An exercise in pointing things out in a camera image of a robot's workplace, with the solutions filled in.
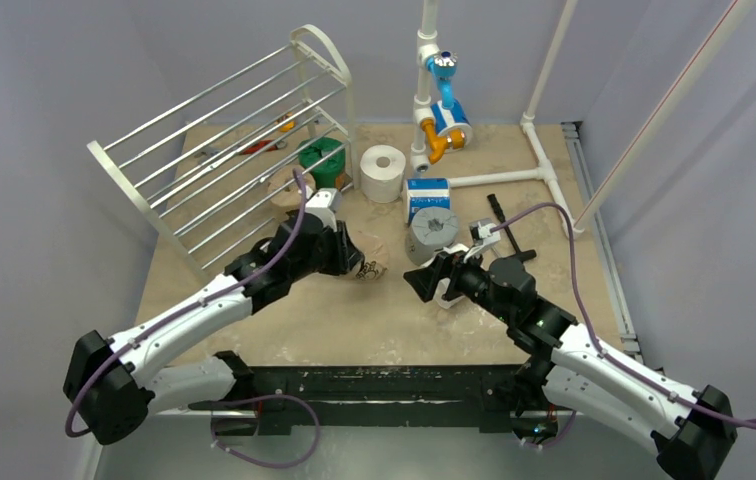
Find grey paper roll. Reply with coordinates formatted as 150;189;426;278
405;207;459;265

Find green paper roll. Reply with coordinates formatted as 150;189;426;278
298;137;346;189

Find white metal shelf rack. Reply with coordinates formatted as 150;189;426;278
88;24;357;282

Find brown roll with print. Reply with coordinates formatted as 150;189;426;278
345;230;390;282

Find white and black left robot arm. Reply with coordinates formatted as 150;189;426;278
63;211;364;445

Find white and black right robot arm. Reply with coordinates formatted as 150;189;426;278
403;252;737;479

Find unwrapped white paper roll lying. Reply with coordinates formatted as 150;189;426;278
434;244;483;309

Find black screwdriver tool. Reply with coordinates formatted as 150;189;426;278
486;193;538;264

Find blue white packaged roll front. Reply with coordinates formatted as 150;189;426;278
403;178;451;225

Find upright white paper roll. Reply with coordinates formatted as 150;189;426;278
359;145;407;204

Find orange faucet valve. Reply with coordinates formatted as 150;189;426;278
419;118;466;165

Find blue faucet valve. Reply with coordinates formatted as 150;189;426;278
425;50;458;110

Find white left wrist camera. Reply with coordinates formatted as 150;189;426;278
305;188;342;231

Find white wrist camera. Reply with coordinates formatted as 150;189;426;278
466;219;501;258
305;188;342;231

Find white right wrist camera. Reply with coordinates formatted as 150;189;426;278
466;219;501;258

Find red handled pliers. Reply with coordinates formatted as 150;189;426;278
189;139;288;164

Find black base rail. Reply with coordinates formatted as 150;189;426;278
189;362;558;437

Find white pvc pipe frame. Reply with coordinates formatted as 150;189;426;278
411;0;756;241

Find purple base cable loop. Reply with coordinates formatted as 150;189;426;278
209;394;322;470

